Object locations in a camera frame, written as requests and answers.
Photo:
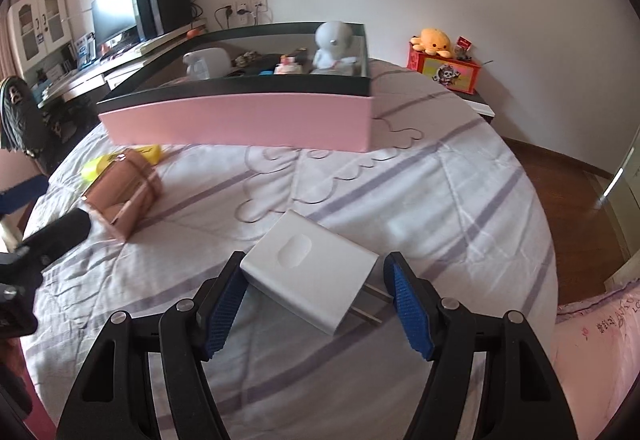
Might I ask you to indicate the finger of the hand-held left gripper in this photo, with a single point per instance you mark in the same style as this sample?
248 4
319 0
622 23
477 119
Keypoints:
55 232
25 195

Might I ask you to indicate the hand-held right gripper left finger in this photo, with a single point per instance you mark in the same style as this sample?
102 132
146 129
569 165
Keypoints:
225 315

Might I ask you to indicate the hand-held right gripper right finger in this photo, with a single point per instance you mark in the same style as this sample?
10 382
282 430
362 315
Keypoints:
412 315

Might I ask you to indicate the yellow highlighter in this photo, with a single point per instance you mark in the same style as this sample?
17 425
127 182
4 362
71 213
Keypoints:
95 169

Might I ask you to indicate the small brown case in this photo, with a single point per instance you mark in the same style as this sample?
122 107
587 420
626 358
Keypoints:
127 192

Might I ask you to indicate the white charger adapter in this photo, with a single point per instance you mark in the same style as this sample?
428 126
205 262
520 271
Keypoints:
305 270

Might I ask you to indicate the pink shallow box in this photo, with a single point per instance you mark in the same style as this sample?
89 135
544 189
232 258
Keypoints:
240 122

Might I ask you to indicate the grey white figurine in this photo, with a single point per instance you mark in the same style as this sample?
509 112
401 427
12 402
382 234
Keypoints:
332 44

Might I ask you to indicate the black office chair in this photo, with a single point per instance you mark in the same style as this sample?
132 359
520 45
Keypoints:
22 119

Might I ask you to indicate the white desk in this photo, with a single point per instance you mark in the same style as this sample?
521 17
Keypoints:
85 79

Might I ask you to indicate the striped white bed sheet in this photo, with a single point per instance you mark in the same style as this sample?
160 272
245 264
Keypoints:
350 180

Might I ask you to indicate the blue white carton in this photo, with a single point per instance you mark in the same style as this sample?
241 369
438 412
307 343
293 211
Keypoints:
85 50

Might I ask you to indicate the white glass-door cabinet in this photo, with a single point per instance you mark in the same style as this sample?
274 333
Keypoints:
37 24

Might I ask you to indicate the pink printed quilt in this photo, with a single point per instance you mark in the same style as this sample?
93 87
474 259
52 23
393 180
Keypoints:
600 350

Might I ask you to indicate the computer monitor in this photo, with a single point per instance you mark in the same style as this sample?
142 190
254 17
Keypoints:
112 17

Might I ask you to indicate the black-topped side table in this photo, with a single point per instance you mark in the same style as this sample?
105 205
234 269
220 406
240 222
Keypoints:
481 103

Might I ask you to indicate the black computer tower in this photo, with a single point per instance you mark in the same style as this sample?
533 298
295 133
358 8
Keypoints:
162 2

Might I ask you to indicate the red printed box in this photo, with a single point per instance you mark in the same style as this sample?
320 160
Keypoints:
442 72

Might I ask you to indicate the small blue clip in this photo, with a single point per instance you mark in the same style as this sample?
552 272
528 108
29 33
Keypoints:
266 71

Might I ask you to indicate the small pink toy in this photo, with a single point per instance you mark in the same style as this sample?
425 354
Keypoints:
289 64

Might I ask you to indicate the yellow octopus plush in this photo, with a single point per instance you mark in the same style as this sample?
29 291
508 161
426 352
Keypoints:
432 42

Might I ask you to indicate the white wall socket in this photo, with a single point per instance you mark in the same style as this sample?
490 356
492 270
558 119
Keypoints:
250 5

